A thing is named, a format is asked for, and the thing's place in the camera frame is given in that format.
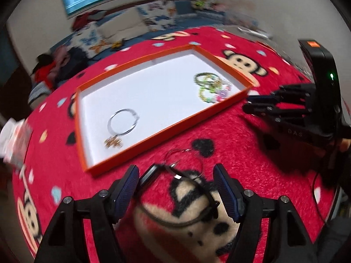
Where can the blue sofa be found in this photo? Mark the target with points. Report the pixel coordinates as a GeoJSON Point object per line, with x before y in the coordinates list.
{"type": "Point", "coordinates": [185, 6]}

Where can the grey cushion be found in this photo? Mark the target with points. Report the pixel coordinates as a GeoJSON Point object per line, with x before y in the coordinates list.
{"type": "Point", "coordinates": [123, 28]}

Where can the black smartwatch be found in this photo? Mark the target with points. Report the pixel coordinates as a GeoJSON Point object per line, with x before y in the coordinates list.
{"type": "Point", "coordinates": [149, 175]}

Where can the pile of clothes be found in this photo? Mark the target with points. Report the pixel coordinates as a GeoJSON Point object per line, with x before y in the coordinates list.
{"type": "Point", "coordinates": [60, 65]}

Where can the group of plush toys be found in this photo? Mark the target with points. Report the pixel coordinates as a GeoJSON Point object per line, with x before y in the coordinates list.
{"type": "Point", "coordinates": [203, 2]}

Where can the white bar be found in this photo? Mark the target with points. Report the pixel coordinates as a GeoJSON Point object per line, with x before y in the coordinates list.
{"type": "Point", "coordinates": [253, 31]}

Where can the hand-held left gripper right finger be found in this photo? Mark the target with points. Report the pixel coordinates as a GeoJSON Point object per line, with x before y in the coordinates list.
{"type": "Point", "coordinates": [226, 197]}

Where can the pink tissue box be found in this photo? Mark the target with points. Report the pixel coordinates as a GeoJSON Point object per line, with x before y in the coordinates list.
{"type": "Point", "coordinates": [16, 139]}

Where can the person's right hand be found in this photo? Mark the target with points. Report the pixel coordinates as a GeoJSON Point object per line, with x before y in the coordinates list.
{"type": "Point", "coordinates": [346, 145]}

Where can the orange tray box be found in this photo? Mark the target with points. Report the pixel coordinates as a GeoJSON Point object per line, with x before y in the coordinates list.
{"type": "Point", "coordinates": [153, 87]}

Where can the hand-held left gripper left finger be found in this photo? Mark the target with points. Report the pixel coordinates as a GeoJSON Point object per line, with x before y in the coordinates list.
{"type": "Point", "coordinates": [126, 194]}

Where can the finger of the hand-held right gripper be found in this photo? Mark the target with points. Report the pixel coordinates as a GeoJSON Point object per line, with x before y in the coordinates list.
{"type": "Point", "coordinates": [257, 109]}
{"type": "Point", "coordinates": [263, 98]}

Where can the butterfly print pillow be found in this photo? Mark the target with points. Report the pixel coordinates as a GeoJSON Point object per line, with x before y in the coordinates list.
{"type": "Point", "coordinates": [92, 38]}
{"type": "Point", "coordinates": [159, 15]}

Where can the red printed blanket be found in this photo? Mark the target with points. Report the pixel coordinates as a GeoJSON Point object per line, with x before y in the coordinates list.
{"type": "Point", "coordinates": [246, 156]}

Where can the yellow black toy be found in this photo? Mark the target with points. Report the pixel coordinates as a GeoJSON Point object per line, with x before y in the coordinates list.
{"type": "Point", "coordinates": [118, 45]}

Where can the red clothes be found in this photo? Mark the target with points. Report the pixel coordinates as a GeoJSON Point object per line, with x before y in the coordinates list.
{"type": "Point", "coordinates": [87, 19]}

